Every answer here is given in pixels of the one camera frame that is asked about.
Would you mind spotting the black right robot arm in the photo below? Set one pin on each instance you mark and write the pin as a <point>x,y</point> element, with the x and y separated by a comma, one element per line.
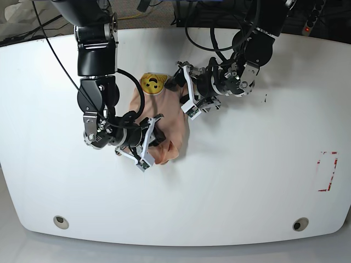
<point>95,30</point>

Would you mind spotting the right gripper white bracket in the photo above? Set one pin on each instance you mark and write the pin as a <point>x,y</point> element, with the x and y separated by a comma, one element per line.
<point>132,141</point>

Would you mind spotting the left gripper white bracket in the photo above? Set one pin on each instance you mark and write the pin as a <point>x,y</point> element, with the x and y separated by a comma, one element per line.
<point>206,84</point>

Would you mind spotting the right table grommet hole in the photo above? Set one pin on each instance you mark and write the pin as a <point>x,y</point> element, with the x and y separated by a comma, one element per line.
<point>300,224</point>

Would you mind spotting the red tape rectangle marking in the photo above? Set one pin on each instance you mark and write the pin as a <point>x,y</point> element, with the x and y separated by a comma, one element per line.
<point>325,170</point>

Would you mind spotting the black power strip red switch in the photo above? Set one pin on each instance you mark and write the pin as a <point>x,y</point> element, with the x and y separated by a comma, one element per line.
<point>313,17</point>

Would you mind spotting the left table grommet hole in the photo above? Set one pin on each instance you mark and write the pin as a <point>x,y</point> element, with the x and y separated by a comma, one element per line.
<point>61,222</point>

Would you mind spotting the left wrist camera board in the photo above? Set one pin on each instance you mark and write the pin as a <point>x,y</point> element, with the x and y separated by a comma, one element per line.
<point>193,113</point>

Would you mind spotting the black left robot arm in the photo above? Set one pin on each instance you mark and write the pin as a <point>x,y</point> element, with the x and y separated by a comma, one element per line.
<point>252,48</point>

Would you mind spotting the table grommet hole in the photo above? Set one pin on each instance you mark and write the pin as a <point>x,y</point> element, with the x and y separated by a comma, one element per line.
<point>61,222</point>
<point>300,224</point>

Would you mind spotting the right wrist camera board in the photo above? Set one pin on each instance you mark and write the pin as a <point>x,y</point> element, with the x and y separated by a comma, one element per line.
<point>143,166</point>

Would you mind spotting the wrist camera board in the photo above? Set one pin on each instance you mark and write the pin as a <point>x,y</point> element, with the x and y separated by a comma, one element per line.
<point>193,113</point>
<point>143,166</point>

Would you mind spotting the peach pink T-shirt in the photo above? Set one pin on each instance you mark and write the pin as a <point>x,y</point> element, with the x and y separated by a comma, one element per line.
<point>159,100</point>

